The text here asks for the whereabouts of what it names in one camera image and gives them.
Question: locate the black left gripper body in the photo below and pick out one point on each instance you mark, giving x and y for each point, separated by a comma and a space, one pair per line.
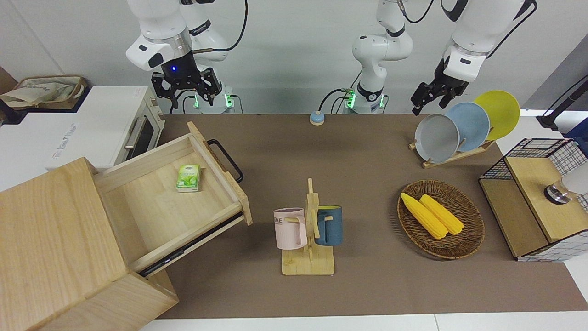
449, 78

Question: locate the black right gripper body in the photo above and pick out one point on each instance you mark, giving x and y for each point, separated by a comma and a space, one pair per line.
180, 70

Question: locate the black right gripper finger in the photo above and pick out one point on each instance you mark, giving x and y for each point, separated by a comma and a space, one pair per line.
210, 85
161, 89

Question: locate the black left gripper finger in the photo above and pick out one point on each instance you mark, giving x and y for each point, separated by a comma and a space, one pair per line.
421, 99
451, 96

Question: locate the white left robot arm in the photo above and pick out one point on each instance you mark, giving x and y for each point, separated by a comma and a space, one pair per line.
381, 46

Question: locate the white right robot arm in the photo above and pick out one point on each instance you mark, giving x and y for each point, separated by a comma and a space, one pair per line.
156, 27

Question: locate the light blue plate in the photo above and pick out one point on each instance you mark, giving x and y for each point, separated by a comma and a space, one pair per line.
473, 124

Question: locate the grey plate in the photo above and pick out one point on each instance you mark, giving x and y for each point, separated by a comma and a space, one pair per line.
436, 138

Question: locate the yellow plate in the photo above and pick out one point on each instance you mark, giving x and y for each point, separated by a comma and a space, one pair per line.
503, 112

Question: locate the wooden plate rack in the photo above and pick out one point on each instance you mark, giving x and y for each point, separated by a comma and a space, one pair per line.
459, 156

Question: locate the white toaster oven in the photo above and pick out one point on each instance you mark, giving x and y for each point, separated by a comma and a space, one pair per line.
105, 124

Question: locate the brown cardboard tray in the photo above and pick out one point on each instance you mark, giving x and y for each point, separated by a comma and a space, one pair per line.
80, 94

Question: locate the brown table mat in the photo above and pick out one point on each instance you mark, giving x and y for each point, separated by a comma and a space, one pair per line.
367, 161

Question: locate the green tissue pack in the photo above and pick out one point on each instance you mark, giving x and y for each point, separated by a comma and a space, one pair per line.
189, 178

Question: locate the black stand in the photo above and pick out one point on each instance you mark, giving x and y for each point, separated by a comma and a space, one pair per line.
558, 112

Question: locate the yellow corn cob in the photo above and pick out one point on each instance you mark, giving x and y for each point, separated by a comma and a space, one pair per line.
425, 218
443, 214

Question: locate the wooden basket lid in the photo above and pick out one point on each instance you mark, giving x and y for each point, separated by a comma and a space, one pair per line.
537, 179

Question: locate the beige paper bag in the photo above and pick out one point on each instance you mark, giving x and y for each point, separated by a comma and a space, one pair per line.
39, 92

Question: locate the blue object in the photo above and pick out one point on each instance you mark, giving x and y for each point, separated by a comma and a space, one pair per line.
579, 131

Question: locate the brown wicker basket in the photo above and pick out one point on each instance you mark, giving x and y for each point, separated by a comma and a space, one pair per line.
464, 243

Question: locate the dark blue mug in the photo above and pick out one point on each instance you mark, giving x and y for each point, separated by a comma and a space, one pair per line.
333, 227

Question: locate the pink mug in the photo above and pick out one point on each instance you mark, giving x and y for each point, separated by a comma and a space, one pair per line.
289, 227

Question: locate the light wooden cabinet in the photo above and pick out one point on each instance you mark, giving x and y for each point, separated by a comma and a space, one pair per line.
50, 243

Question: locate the wooden mug rack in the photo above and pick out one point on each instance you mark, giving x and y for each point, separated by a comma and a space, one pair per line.
312, 264

